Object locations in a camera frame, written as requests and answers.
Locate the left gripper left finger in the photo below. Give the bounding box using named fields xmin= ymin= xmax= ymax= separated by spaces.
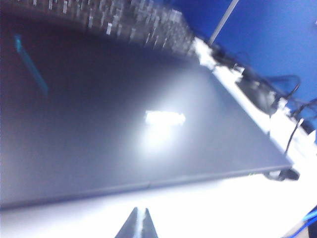
xmin=115 ymin=207 xmax=143 ymax=238

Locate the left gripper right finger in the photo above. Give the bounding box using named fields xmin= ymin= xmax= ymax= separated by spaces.
xmin=144 ymin=207 xmax=159 ymax=238

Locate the black Hasee laptop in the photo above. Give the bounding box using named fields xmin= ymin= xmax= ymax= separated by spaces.
xmin=0 ymin=9 xmax=295 ymax=211

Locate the black grey computer mouse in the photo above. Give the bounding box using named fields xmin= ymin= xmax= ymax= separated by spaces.
xmin=235 ymin=70 xmax=279 ymax=116

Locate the black desktop keyboard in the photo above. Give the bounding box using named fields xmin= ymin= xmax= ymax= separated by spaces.
xmin=0 ymin=0 xmax=199 ymax=59

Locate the blue office partition panel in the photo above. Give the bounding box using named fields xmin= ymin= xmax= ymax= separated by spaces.
xmin=212 ymin=0 xmax=317 ymax=129
xmin=170 ymin=0 xmax=235 ymax=44

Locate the black looped cable with ferrite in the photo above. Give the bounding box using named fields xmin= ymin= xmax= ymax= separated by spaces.
xmin=264 ymin=119 xmax=307 ymax=182

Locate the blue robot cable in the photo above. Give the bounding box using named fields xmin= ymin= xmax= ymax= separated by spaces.
xmin=282 ymin=208 xmax=317 ymax=238

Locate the black cable by partition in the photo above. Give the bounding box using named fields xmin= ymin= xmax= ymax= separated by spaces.
xmin=267 ymin=74 xmax=317 ymax=119

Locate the silver partition post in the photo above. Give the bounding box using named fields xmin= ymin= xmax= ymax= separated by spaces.
xmin=209 ymin=0 xmax=240 ymax=45

